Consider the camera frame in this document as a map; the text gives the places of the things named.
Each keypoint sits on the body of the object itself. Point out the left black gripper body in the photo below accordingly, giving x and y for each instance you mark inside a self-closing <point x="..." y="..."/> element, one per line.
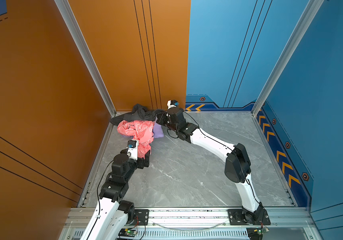
<point x="139" y="163"/>

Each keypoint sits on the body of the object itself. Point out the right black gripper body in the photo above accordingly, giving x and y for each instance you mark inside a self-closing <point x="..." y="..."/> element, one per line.
<point x="172" y="126"/>

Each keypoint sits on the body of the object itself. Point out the purple cloth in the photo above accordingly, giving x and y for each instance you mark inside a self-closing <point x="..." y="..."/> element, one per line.
<point x="157" y="131"/>

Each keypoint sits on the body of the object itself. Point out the pink patterned cloth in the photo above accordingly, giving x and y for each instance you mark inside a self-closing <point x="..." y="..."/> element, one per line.
<point x="138" y="130"/>

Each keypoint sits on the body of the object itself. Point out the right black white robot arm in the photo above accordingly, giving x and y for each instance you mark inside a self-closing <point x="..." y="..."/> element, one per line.
<point x="237" y="164"/>

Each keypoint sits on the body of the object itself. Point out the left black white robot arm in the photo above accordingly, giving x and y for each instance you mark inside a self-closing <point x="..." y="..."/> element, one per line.
<point x="114" y="218"/>

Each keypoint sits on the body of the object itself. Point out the dark grey cloth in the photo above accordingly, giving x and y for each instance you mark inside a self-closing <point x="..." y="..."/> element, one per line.
<point x="138" y="113"/>

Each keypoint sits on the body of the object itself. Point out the left green circuit board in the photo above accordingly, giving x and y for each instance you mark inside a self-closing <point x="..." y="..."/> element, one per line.
<point x="127" y="234"/>

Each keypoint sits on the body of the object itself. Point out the green circuit board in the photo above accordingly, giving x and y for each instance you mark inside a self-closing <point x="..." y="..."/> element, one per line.
<point x="260" y="231"/>
<point x="127" y="234"/>

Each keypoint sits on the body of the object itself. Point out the right green circuit board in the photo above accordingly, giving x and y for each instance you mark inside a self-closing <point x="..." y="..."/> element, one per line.
<point x="260" y="231"/>

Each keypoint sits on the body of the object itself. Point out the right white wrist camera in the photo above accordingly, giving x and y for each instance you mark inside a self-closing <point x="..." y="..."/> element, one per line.
<point x="172" y="104"/>

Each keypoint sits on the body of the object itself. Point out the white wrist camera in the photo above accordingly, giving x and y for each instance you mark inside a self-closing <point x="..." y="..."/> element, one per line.
<point x="172" y="104"/>
<point x="132" y="149"/>

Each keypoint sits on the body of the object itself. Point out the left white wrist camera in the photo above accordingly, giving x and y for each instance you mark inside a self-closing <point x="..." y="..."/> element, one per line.
<point x="132" y="149"/>

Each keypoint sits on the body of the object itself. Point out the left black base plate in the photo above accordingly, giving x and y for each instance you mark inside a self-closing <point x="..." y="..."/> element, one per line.
<point x="141" y="216"/>

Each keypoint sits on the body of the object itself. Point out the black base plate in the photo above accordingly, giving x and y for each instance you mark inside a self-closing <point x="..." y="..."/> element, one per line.
<point x="239" y="217"/>
<point x="141" y="216"/>

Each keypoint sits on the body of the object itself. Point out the aluminium front rail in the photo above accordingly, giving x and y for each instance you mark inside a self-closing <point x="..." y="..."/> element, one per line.
<point x="207" y="217"/>

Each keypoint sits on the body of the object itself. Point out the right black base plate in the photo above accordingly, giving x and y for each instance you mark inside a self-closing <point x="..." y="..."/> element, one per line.
<point x="239" y="217"/>

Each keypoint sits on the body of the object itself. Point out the left aluminium corner post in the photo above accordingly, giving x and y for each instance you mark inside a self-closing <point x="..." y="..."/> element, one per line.
<point x="81" y="44"/>

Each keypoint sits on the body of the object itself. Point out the aluminium corner post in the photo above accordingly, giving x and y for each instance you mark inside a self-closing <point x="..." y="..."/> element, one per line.
<point x="295" y="38"/>
<point x="81" y="44"/>

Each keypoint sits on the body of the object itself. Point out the right aluminium corner post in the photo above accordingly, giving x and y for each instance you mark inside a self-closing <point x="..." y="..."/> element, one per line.
<point x="295" y="38"/>

